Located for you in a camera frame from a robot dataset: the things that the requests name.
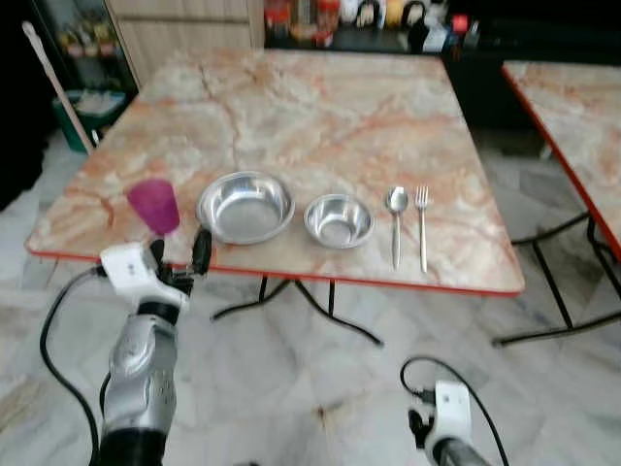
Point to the purple plastic cup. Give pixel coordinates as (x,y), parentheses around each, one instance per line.
(153,206)

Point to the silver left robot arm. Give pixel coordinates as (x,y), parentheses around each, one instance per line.
(144,374)

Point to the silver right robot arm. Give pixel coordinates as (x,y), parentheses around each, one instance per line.
(458,456)

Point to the large steel bowl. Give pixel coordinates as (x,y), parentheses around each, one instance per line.
(245,207)

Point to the small steel bowl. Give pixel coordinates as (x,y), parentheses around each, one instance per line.
(338,220)

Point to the green plastic bin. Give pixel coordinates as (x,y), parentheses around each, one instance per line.
(87,115)

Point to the marble folding table with tableware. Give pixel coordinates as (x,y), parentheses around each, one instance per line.
(310,116)

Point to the wooden broom stick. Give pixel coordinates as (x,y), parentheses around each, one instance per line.
(56,85)

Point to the steel fork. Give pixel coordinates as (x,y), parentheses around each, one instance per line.
(422,228)

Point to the steel spoon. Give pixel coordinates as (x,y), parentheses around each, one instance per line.
(397,200)

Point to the empty marble folding table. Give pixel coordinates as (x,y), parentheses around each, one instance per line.
(577,107)

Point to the light wooden cabinet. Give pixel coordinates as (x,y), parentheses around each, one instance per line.
(184,34)

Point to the dark shelf with jars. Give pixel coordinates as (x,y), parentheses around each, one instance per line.
(82,39)

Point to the red lidded jar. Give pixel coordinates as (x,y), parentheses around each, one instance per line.
(277,14)

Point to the black kitchen counter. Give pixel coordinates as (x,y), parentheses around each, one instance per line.
(529,49)

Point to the white teapot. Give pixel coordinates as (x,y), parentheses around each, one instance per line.
(367,12)

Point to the red capped bottle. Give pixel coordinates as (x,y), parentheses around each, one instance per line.
(460,25)

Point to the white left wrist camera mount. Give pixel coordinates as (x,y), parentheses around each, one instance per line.
(128,272)

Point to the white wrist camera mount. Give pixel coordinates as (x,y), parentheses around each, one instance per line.
(453,413)
(128,272)

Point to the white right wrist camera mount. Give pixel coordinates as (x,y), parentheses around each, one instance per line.
(453,413)

